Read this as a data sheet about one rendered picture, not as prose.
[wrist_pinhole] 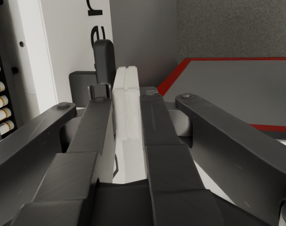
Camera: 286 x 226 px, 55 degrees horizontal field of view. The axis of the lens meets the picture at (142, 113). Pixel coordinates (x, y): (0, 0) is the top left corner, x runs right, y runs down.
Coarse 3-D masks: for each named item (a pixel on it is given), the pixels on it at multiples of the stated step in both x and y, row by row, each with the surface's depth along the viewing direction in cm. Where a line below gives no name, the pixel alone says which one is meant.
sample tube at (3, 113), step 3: (3, 108) 29; (6, 108) 29; (0, 111) 28; (3, 111) 28; (6, 111) 28; (9, 111) 29; (0, 114) 28; (3, 114) 28; (6, 114) 28; (9, 114) 29; (0, 117) 28; (3, 117) 28; (6, 117) 29; (0, 120) 28
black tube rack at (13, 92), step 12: (0, 0) 28; (0, 24) 26; (0, 36) 27; (0, 48) 27; (0, 60) 27; (0, 72) 27; (12, 72) 30; (12, 84) 28; (12, 96) 28; (0, 108) 29; (12, 108) 29; (12, 120) 29; (12, 132) 30
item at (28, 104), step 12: (0, 12) 29; (12, 24) 29; (12, 36) 30; (12, 48) 30; (12, 60) 31; (24, 84) 31; (24, 96) 32; (36, 96) 32; (24, 108) 33; (36, 108) 32; (24, 120) 33
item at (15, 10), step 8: (16, 0) 27; (16, 8) 27; (16, 16) 27; (16, 24) 28; (16, 32) 28; (24, 40) 28; (24, 48) 28; (24, 56) 29; (24, 64) 29; (24, 72) 29; (32, 80) 29; (32, 88) 30
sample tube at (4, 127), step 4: (8, 120) 29; (0, 124) 28; (4, 124) 28; (8, 124) 29; (12, 124) 29; (0, 128) 28; (4, 128) 28; (8, 128) 29; (12, 128) 29; (0, 132) 28; (4, 132) 28
